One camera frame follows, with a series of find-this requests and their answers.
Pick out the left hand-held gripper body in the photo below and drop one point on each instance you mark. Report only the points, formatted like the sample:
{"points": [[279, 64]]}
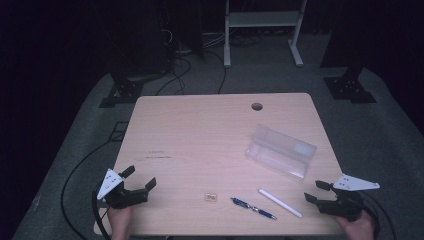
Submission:
{"points": [[125, 197]]}

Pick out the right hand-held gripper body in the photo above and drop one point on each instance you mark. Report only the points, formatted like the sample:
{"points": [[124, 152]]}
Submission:
{"points": [[346, 206]]}

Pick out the white pen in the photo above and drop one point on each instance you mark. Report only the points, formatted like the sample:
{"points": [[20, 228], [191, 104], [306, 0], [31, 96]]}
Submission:
{"points": [[280, 203]]}

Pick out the clear plastic pencil case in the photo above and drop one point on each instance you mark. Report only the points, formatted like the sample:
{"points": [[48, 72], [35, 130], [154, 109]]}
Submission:
{"points": [[281, 151]]}

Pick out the blue pen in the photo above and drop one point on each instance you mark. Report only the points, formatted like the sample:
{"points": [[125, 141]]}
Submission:
{"points": [[253, 208]]}

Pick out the person's left hand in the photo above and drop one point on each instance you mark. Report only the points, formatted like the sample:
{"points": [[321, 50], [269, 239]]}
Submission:
{"points": [[120, 221]]}

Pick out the person's right hand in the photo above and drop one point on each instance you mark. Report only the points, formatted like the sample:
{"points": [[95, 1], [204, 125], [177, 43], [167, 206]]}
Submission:
{"points": [[358, 230]]}

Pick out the small clear eraser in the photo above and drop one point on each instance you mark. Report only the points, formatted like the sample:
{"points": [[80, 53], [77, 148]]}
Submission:
{"points": [[210, 197]]}

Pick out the black stand base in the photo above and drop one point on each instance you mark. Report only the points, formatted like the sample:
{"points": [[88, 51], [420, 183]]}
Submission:
{"points": [[348, 87], [121, 91]]}

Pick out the white metal desk frame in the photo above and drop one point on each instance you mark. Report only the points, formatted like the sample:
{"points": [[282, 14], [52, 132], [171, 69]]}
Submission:
{"points": [[263, 19]]}

